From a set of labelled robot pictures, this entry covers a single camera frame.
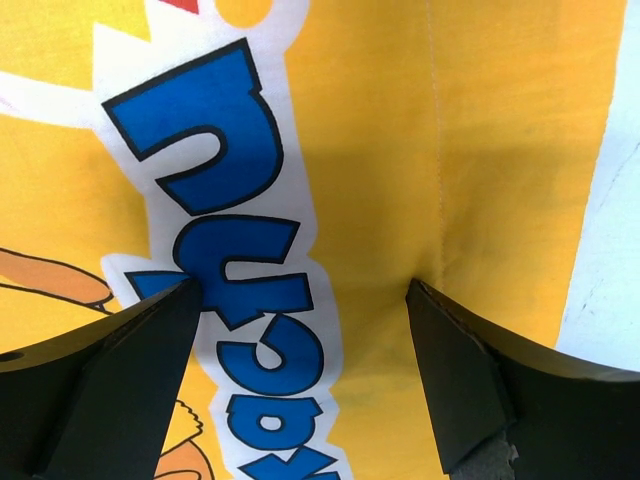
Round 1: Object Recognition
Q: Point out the yellow pikachu cloth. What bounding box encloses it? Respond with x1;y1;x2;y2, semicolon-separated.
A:
1;1;639;479

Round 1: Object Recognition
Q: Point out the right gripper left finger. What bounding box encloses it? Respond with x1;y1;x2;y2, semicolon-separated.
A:
1;280;202;479

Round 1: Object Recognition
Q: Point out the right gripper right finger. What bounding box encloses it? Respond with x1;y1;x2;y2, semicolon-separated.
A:
407;280;639;479

